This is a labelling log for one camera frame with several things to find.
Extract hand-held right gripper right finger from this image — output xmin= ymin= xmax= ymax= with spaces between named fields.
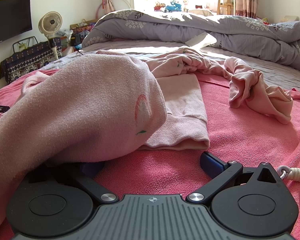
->
xmin=185 ymin=152 xmax=283 ymax=203

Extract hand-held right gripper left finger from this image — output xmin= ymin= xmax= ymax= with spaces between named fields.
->
xmin=27 ymin=162 xmax=119 ymax=204

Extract salmon pink peach-print top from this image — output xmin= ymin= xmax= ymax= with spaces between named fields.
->
xmin=0 ymin=49 xmax=210 ymax=240

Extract pink towel blanket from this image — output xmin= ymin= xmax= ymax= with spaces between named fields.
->
xmin=0 ymin=69 xmax=300 ymax=240

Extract dark patterned cover cloth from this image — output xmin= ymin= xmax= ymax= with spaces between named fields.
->
xmin=0 ymin=41 xmax=63 ymax=84

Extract salmon pink peach-print pants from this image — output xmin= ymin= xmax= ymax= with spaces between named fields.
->
xmin=140 ymin=45 xmax=294 ymax=125

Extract black television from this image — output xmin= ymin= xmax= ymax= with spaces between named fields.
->
xmin=0 ymin=0 xmax=33 ymax=48

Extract white plastic bag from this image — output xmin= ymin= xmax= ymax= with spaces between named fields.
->
xmin=56 ymin=29 xmax=73 ymax=39

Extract beige standing fan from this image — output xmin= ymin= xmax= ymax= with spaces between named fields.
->
xmin=38 ymin=11 xmax=63 ymax=60

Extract grey bed sheet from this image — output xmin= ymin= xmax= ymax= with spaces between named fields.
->
xmin=37 ymin=39 xmax=300 ymax=94

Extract colourful game box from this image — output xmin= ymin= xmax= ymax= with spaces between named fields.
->
xmin=72 ymin=24 xmax=97 ymax=39

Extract grey floral quilt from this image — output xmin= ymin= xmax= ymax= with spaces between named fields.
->
xmin=81 ymin=9 xmax=300 ymax=71

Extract wooden easel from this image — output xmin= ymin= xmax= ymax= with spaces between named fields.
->
xmin=217 ymin=0 xmax=235 ymax=15

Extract toys on windowsill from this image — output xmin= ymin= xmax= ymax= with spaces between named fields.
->
xmin=165 ymin=0 xmax=183 ymax=13

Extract pink hula hoop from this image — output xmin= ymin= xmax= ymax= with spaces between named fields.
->
xmin=96 ymin=0 xmax=133 ymax=18

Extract white storage basket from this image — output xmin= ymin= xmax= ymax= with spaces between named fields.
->
xmin=280 ymin=15 xmax=298 ymax=23

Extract black wire rack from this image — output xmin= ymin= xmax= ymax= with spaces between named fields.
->
xmin=12 ymin=36 xmax=42 ymax=53

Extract white rope cord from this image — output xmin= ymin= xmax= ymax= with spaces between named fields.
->
xmin=277 ymin=165 xmax=300 ymax=182

